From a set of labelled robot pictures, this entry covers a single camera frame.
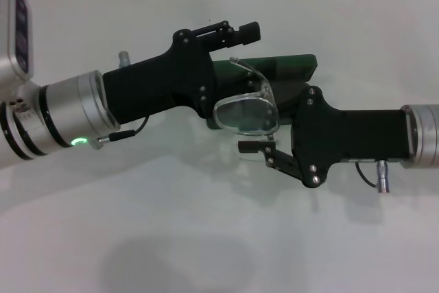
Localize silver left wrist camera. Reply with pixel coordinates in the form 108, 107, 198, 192
0, 0, 37, 121

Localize right gripper silver connector cable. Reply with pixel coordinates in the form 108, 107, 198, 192
355, 159, 389, 195

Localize left gripper silver connector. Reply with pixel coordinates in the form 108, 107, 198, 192
117, 50, 132, 68

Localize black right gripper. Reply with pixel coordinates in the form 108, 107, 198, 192
237, 85, 413, 190

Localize clear white glasses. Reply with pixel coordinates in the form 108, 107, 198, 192
212, 56, 281, 163

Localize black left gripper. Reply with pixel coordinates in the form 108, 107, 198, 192
102, 20, 268, 126

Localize green glasses case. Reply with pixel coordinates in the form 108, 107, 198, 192
205, 53, 319, 132

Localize left arm plug black cable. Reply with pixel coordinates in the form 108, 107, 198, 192
88, 114, 150, 152

